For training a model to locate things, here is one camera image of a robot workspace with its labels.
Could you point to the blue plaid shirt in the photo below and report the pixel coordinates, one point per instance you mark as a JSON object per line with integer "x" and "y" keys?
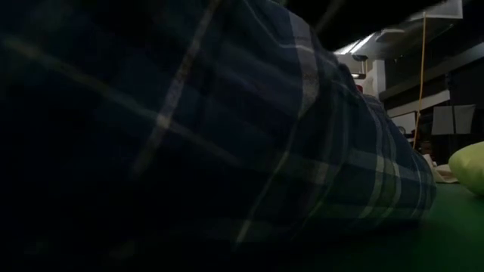
{"x": 189, "y": 132}

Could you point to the yellow T-shirt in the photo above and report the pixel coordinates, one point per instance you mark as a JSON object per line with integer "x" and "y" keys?
{"x": 470, "y": 168}

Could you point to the white tote bag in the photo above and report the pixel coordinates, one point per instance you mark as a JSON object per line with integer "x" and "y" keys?
{"x": 442, "y": 175}

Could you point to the grey flat panel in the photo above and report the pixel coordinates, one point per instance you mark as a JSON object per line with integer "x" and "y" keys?
{"x": 453, "y": 119}

